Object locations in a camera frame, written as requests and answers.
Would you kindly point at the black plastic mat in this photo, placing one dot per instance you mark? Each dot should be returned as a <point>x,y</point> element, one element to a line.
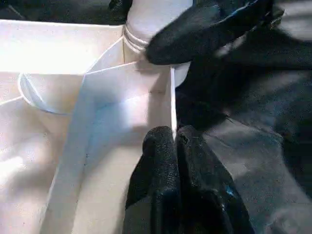
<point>256,146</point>

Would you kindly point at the white plastic table top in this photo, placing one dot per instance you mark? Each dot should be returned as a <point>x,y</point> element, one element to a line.
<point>97,109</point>

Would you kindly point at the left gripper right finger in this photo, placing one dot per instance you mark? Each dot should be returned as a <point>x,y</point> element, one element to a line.
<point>209,200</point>

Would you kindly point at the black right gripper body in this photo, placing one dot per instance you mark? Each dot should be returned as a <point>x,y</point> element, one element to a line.
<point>270,14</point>

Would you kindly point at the white plastic table leg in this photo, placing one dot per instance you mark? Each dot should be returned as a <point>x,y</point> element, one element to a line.
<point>151,19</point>

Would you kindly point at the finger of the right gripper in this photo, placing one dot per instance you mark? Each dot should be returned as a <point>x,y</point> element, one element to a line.
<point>120,5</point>
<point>195,36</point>

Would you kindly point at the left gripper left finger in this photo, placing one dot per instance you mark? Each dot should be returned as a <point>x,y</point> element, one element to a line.
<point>156,182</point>

